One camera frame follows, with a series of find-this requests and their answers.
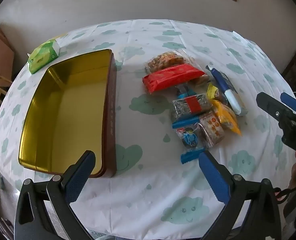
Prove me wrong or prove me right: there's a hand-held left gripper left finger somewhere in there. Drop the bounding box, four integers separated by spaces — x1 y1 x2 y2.
14 150 98 240

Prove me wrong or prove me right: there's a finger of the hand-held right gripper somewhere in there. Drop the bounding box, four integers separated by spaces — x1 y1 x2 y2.
256 92 292 123
280 92 296 117

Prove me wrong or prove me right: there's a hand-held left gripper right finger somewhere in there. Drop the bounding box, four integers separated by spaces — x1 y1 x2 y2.
198 150 282 240

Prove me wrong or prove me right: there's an orange yellow snack packet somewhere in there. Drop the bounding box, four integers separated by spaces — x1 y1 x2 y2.
210 99 242 137

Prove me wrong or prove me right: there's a dark blue snack packet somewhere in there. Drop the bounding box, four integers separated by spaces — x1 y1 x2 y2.
205 65 247 117

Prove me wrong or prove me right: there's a blue round cookie packet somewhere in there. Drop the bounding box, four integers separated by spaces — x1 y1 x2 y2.
172 116 206 165

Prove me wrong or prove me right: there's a clear packet with orange print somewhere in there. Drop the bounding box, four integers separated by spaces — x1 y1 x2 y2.
198 111 226 147

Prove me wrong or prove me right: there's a small yellow candy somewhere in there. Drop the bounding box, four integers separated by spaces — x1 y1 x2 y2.
205 83 220 100

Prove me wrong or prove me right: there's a brown tin box gold inside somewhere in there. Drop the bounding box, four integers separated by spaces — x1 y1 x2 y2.
18 49 117 178

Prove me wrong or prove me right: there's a sesame bar with red band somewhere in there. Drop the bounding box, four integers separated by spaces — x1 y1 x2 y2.
170 92 213 123

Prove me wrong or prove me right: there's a small light blue snack packet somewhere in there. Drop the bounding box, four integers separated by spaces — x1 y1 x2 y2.
174 85 196 99

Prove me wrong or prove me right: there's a red snack packet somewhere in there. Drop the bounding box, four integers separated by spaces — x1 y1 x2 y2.
142 64 205 94

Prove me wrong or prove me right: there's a clear nut brittle packet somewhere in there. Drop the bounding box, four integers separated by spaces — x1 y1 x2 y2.
144 51 196 74

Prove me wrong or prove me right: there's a green tissue pack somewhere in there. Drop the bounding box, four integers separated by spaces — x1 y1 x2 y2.
28 39 61 74

